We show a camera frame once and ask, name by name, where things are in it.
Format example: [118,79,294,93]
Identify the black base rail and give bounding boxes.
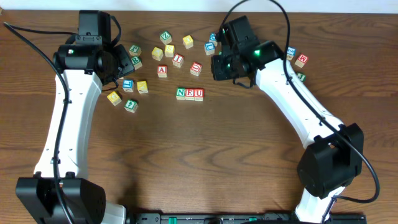
[131,212,367,224]

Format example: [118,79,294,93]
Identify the yellow G block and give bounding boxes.
[107,91,122,106]

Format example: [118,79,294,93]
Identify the green 4 block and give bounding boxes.
[124,100,138,113]

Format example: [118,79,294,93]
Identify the green R block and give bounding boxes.
[131,56,142,70]

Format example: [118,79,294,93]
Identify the green j block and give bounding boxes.
[297,73,306,82]
[129,44,142,57]

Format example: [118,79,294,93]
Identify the green J block right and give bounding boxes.
[297,73,306,82]

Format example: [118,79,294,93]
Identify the green Z block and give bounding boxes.
[160,30,172,45]

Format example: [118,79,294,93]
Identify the blue D block left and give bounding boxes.
[209,33,218,46]

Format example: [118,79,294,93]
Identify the red A block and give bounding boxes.
[157,65,167,78]

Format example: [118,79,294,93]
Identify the blue l block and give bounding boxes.
[204,42,215,55]
[123,80,134,92]

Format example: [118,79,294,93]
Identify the red U block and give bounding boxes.
[190,62,202,76]
[194,88,204,101]

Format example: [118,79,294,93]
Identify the red M block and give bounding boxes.
[295,54,308,68]

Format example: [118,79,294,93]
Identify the green N block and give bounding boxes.
[176,88,186,100]

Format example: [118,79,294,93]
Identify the red I block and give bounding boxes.
[172,54,184,68]

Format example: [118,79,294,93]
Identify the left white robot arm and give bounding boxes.
[16,44,134,223]

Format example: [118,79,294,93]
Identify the yellow S block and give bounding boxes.
[164,44,175,57]

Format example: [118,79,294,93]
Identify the blue L block upper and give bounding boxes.
[204,42,215,55]

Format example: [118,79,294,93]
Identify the blue Z block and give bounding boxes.
[286,47,296,60]

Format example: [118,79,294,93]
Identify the yellow O block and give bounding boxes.
[183,35,194,49]

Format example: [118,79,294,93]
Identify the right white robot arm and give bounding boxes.
[211,41,364,223]

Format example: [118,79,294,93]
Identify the yellow C block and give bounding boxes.
[151,47,164,61]

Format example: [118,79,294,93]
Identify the yellow K block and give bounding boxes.
[136,80,149,94]

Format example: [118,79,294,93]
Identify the red E block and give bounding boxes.
[185,88,195,101]

